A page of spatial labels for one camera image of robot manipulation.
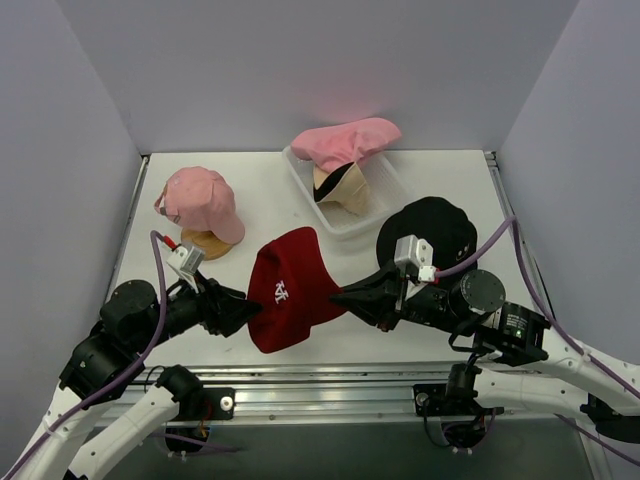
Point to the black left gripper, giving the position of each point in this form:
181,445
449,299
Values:
213,304

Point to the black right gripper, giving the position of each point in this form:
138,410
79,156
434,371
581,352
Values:
391,298

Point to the red baseball cap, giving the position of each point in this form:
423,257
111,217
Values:
291,283

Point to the black bucket hat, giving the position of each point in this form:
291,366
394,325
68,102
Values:
443,225

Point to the pink baseball cap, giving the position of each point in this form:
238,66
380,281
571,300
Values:
200,199

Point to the pink hat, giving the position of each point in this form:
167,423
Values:
331,147

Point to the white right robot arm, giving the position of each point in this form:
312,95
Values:
516,358

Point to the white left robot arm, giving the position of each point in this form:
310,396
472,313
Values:
131,324

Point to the wooden mushroom hat stand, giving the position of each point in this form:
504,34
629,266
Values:
213,247

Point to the white plastic basket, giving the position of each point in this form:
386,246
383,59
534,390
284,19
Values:
388,195

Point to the beige hat in basket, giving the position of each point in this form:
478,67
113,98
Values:
345,186

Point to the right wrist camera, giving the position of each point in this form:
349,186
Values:
413,256

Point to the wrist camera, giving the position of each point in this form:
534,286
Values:
184,261
413,256

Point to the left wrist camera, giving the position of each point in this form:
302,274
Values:
184,261

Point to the aluminium mounting rail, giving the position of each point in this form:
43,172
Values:
377,393

